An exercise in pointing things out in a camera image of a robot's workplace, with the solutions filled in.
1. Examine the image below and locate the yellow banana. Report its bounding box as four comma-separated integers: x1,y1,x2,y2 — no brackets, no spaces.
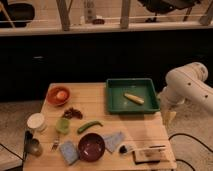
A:
124,93,144,105

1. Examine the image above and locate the orange bowl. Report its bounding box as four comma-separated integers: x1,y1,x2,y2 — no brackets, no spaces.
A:
46,86,70,106

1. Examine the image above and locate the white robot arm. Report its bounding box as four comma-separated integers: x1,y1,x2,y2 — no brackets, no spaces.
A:
158,62,213,127

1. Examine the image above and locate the green plastic tray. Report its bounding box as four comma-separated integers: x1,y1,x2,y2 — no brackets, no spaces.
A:
106,78,160,114

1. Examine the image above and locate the dark purple bowl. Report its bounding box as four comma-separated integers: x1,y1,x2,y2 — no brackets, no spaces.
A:
78,133,105,162

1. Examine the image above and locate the black cable on floor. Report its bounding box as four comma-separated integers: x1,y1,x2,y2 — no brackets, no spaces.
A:
167,132,213,171

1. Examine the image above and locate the grey folded cloth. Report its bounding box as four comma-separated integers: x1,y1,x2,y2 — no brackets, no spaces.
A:
102,132,125,153

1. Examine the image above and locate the egg in bowl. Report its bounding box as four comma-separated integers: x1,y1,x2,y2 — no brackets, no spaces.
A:
56,91,66,100

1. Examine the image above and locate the black white small object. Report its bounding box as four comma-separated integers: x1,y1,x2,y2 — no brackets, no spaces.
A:
119,145,133,155

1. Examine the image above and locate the wooden block brush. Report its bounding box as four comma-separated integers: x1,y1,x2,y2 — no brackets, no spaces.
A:
133,146,167,165

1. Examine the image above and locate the black office chair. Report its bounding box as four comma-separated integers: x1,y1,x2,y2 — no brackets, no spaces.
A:
0,0,35,28

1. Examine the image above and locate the green plastic cup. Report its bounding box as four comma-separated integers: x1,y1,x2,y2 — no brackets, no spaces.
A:
55,118,70,134

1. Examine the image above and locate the metal fork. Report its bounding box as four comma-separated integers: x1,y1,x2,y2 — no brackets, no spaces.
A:
51,133,60,151

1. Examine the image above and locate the green cucumber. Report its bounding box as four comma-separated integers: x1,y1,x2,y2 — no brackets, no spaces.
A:
77,121,103,134

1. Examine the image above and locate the blue sponge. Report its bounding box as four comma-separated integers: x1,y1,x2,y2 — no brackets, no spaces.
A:
59,141,79,165

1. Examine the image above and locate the metal cup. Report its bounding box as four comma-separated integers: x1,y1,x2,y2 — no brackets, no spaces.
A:
25,131,43,157

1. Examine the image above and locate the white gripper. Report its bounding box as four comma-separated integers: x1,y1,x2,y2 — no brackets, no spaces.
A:
158,87,184,126

